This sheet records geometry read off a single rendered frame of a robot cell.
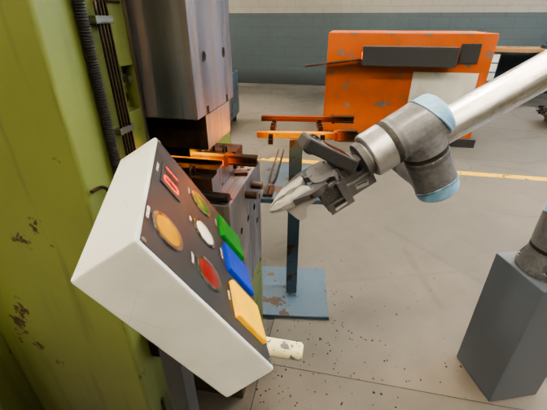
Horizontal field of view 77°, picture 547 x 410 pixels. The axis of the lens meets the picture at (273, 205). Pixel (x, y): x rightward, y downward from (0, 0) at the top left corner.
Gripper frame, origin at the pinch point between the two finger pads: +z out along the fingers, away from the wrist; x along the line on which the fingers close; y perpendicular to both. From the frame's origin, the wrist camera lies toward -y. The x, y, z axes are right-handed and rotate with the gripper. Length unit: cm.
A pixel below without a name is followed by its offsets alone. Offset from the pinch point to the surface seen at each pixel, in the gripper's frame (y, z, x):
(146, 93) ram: -25.2, 13.1, 36.3
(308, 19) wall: 104, -241, 753
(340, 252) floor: 130, -11, 114
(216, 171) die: 3.2, 11.3, 39.4
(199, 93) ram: -19.1, 1.8, 32.7
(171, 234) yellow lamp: -16.8, 10.6, -20.8
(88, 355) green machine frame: 21, 69, 18
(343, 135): 32, -35, 68
